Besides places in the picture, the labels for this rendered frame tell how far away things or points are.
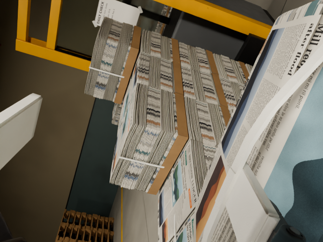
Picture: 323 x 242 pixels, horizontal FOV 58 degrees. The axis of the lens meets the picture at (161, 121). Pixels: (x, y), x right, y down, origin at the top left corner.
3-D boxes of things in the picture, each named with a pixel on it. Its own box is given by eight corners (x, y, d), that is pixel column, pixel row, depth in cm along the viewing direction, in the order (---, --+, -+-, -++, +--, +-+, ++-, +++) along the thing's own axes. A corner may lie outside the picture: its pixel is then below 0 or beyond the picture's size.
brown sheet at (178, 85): (156, 149, 156) (148, 147, 155) (156, 115, 178) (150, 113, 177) (183, 94, 133) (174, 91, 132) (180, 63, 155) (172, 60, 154)
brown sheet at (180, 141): (155, 195, 133) (146, 193, 132) (156, 151, 155) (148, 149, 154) (188, 137, 110) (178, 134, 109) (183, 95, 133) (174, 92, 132)
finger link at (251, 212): (267, 213, 14) (282, 218, 14) (236, 155, 21) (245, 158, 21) (242, 261, 15) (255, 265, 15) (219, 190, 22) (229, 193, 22)
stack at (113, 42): (274, 148, 196) (82, 95, 168) (262, 120, 219) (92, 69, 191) (311, 105, 173) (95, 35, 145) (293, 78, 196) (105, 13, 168)
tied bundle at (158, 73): (157, 150, 156) (115, 139, 151) (157, 115, 178) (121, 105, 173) (185, 95, 133) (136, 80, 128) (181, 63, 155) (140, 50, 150)
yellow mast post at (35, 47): (242, 117, 249) (15, 50, 208) (240, 111, 256) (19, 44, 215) (248, 109, 243) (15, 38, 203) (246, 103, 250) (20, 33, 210)
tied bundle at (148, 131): (157, 196, 133) (107, 186, 128) (157, 151, 156) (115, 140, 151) (190, 139, 111) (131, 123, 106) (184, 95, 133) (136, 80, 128)
